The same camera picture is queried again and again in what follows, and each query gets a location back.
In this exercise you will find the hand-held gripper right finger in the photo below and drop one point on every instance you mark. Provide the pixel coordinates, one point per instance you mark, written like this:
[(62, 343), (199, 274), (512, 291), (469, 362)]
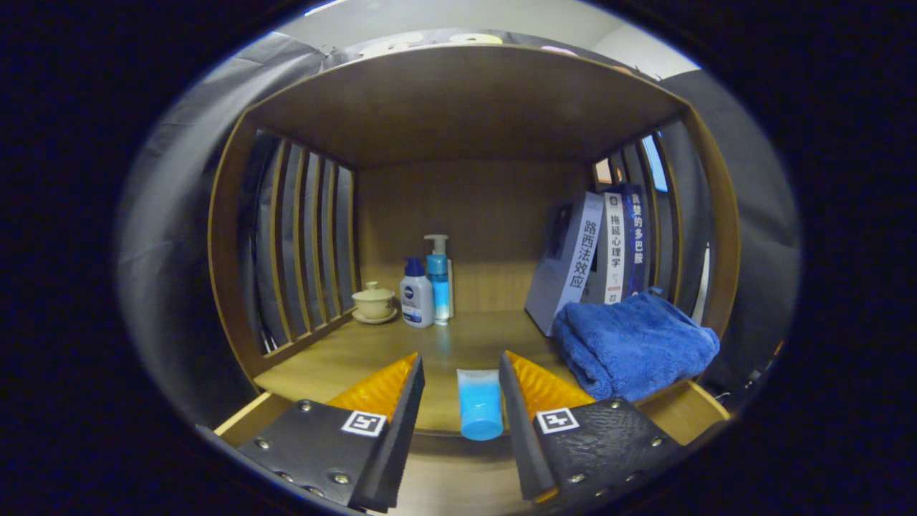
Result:
[(519, 437)]

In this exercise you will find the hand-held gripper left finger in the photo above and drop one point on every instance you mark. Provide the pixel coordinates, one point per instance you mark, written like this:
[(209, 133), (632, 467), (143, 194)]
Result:
[(401, 437)]

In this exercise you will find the blue tube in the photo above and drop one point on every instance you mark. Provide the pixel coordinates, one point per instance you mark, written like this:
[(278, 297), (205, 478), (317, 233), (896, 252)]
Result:
[(480, 408)]

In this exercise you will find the wooden drawer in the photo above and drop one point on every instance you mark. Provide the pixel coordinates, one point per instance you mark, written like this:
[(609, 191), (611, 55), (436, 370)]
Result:
[(688, 412)]

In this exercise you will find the wooden countertop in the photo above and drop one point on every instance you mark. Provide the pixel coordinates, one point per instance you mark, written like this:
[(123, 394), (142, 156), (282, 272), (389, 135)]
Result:
[(401, 351)]

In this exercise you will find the wooden cabinet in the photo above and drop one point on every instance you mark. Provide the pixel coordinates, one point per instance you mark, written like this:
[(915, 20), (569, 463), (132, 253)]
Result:
[(466, 208)]

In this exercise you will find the white lotion bottle blue cap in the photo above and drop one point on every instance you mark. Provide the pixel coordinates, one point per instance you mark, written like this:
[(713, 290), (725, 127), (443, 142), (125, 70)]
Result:
[(417, 301)]

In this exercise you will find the cream lidded teacup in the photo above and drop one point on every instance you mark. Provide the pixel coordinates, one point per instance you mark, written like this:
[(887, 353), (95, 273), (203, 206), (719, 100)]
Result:
[(372, 301)]

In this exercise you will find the folded blue towel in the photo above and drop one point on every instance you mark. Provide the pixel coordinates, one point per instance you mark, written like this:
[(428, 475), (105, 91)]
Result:
[(637, 347)]

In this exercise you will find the blue pump bottle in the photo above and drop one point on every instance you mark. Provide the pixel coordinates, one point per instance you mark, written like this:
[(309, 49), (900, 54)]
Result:
[(438, 283)]

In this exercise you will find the grey book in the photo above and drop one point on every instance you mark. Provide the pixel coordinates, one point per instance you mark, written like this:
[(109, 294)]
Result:
[(566, 265)]

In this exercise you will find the white spine book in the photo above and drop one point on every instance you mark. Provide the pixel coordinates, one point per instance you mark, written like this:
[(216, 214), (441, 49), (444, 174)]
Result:
[(614, 251)]

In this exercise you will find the dark blue book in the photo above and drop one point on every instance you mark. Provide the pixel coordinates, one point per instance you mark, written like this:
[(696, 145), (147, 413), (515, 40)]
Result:
[(634, 236)]

